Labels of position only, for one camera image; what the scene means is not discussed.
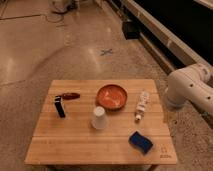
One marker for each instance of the black box on floor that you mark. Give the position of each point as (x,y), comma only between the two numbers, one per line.
(130,31)

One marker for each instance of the blue sponge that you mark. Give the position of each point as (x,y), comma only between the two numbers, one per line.
(141,142)

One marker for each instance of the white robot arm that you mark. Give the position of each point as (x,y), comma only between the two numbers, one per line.
(189,84)

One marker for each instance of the orange ceramic bowl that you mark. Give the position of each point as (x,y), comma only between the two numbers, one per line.
(112,97)

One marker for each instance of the white tube with label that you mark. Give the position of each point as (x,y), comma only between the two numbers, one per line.
(141,105)

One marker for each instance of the reddish brown oval object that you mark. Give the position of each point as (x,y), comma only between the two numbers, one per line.
(70,96)

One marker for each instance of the black eraser block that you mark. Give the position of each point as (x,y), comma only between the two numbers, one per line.
(59,106)

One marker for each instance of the wooden table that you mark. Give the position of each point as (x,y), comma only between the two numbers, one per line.
(73,141)

